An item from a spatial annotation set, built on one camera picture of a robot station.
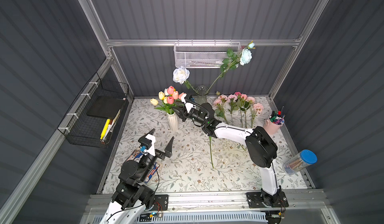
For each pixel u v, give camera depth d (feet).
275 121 2.98
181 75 2.32
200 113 2.20
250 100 3.67
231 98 3.79
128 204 1.62
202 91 3.25
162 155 1.87
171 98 2.49
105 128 2.32
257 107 3.57
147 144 1.66
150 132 2.09
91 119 2.37
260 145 1.67
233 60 2.63
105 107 2.49
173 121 2.99
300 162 2.32
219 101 3.67
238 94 3.90
